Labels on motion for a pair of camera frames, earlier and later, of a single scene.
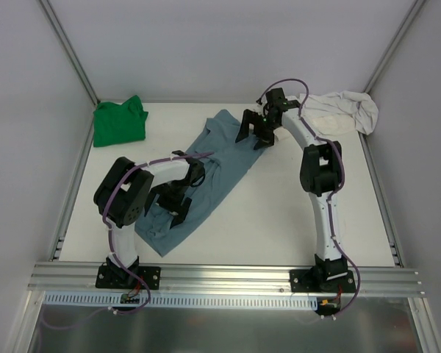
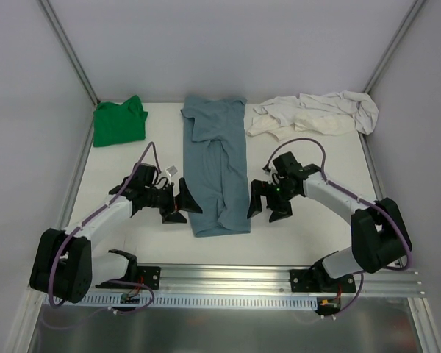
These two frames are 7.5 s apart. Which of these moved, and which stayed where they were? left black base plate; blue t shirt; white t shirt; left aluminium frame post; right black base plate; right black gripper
Moved: blue t shirt; right black gripper
Stayed: white t shirt; left black base plate; left aluminium frame post; right black base plate
